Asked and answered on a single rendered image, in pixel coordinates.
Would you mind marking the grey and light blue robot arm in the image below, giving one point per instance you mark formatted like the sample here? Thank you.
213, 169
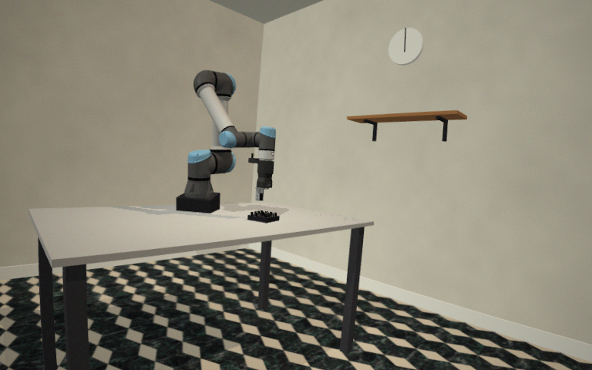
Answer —
220, 159

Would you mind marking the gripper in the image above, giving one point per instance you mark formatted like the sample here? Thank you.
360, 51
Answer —
265, 170

